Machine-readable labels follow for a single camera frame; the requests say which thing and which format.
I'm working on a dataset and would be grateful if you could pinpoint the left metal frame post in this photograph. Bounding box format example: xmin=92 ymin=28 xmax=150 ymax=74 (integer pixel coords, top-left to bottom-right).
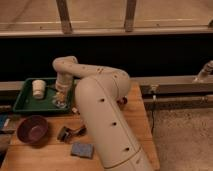
xmin=56 ymin=0 xmax=72 ymax=34

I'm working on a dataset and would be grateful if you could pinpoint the white cup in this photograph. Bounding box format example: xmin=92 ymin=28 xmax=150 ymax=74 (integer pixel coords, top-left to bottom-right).
xmin=32 ymin=80 xmax=46 ymax=99

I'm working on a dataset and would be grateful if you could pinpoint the dark metal clamp tool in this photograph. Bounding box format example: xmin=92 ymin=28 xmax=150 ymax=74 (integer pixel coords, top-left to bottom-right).
xmin=57 ymin=126 xmax=87 ymax=142

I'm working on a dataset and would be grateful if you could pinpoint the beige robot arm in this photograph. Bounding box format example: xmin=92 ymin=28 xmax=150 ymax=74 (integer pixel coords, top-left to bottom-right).
xmin=53 ymin=56 xmax=154 ymax=171

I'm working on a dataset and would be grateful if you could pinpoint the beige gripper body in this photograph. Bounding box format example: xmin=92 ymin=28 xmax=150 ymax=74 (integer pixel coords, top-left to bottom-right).
xmin=55 ymin=74 xmax=73 ymax=93

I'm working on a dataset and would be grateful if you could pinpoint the beige device at right edge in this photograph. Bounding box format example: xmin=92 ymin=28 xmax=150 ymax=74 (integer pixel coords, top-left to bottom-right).
xmin=194 ymin=60 xmax=213 ymax=83

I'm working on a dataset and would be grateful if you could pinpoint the blue grey towel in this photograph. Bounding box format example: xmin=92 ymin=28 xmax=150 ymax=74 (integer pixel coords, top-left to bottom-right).
xmin=71 ymin=142 xmax=94 ymax=159

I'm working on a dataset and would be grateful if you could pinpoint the clear gripper finger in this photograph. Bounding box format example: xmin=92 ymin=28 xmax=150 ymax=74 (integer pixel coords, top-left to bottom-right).
xmin=60 ymin=94 xmax=68 ymax=108
xmin=52 ymin=92 xmax=60 ymax=106

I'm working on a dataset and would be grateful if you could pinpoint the black cable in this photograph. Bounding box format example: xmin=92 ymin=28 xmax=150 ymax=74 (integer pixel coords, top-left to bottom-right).
xmin=150 ymin=94 xmax=157 ymax=134

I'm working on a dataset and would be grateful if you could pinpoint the right metal frame post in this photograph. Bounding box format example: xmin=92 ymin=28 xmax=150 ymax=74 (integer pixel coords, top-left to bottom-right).
xmin=124 ymin=0 xmax=137 ymax=32

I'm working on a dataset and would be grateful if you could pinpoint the green plastic tray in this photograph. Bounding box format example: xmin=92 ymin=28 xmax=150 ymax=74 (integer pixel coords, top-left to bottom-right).
xmin=13 ymin=77 xmax=74 ymax=114

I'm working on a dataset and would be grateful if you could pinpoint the metal frame post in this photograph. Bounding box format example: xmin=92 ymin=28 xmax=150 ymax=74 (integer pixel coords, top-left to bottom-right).
xmin=56 ymin=0 xmax=72 ymax=34
xmin=124 ymin=0 xmax=137 ymax=32

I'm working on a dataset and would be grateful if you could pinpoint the dark red bowl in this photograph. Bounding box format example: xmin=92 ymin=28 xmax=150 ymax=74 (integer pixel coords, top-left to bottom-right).
xmin=17 ymin=115 xmax=48 ymax=144

